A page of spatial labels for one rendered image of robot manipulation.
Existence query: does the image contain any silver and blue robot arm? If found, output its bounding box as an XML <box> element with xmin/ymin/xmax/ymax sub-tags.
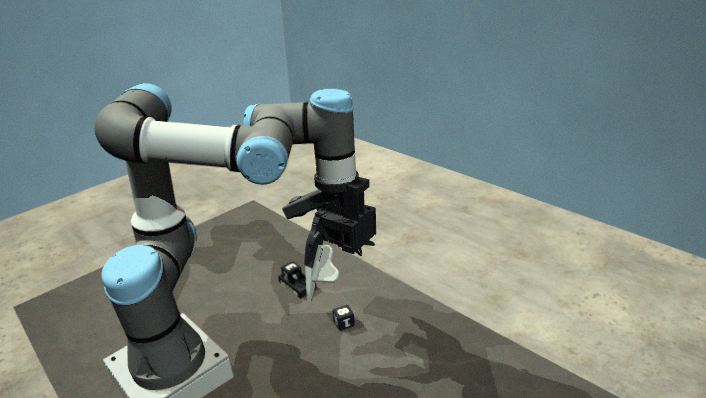
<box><xmin>95</xmin><ymin>83</ymin><xmax>356</xmax><ymax>390</ymax></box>

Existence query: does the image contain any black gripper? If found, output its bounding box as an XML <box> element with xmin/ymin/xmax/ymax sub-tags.
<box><xmin>304</xmin><ymin>171</ymin><xmax>376</xmax><ymax>302</ymax></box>

